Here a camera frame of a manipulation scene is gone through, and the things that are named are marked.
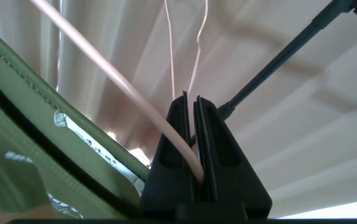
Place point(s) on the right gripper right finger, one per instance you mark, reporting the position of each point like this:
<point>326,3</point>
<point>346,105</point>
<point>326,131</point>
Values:
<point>234,186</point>

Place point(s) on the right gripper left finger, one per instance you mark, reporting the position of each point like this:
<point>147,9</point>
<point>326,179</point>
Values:
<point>165,186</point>

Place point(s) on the green printed shirt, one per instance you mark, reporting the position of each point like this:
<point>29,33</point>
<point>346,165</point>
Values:
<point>19,77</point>

